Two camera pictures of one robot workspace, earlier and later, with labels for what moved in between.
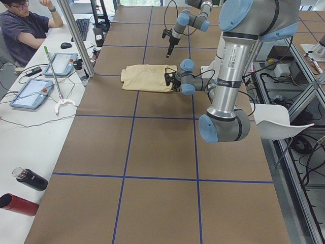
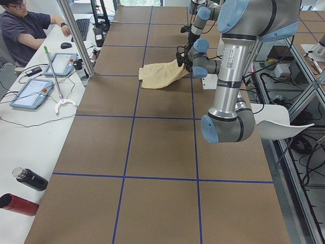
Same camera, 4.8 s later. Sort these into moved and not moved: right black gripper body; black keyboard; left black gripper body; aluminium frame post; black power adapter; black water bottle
Moved: right black gripper body; left black gripper body
Not moved: black keyboard; aluminium frame post; black water bottle; black power adapter
